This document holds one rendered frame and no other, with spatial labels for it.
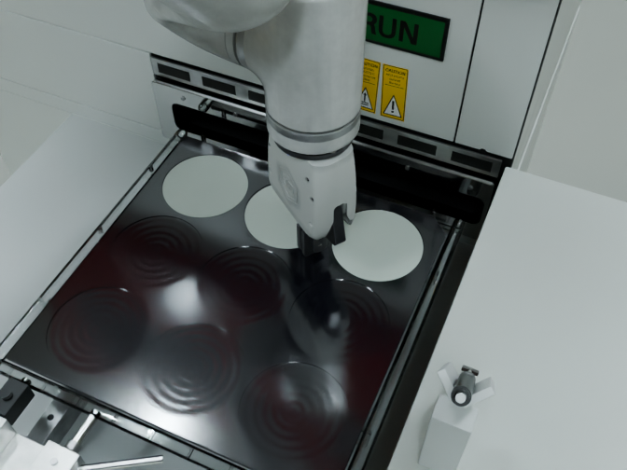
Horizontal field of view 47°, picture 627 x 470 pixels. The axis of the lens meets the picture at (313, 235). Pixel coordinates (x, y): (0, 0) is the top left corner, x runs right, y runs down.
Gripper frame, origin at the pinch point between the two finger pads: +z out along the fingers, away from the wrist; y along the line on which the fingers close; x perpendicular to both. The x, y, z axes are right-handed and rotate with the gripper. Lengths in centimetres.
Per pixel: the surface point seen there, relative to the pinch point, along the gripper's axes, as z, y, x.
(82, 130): 10.0, -40.1, -14.6
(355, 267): 2.0, 4.6, 2.4
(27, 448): 4.0, 5.9, -33.9
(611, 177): 92, -40, 123
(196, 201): 2.0, -12.5, -8.4
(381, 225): 2.0, 1.1, 8.1
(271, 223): 2.0, -5.3, -2.4
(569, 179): 92, -46, 112
